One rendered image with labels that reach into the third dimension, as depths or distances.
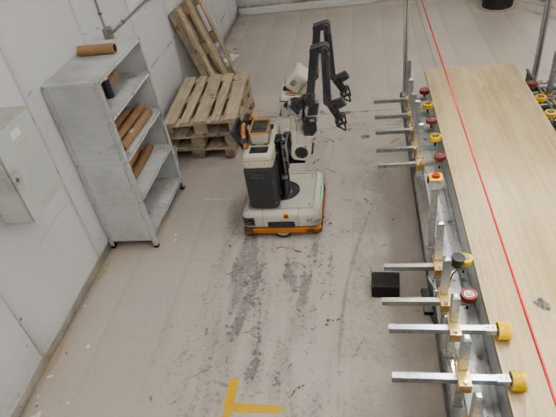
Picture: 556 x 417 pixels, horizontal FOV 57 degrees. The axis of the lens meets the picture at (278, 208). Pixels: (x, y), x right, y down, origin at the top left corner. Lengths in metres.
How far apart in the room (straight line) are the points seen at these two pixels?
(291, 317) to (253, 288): 0.43
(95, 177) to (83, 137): 0.36
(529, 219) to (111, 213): 3.16
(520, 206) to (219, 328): 2.15
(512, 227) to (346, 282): 1.39
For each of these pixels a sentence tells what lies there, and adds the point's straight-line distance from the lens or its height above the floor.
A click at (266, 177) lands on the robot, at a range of 4.01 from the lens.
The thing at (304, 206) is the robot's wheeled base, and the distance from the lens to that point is 4.20.
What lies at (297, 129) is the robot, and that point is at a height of 0.91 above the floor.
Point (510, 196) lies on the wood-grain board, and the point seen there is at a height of 0.90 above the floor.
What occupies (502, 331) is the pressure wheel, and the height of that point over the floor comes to 0.97.
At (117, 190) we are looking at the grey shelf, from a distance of 4.31.
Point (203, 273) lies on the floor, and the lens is 4.20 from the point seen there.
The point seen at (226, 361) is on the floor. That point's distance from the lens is 3.59.
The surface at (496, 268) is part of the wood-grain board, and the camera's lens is 2.81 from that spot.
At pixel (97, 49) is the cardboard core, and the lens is 4.34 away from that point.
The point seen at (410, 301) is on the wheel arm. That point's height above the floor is 0.86.
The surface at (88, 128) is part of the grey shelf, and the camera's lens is 4.06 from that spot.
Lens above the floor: 2.85
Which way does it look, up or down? 38 degrees down
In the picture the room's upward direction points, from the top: 9 degrees counter-clockwise
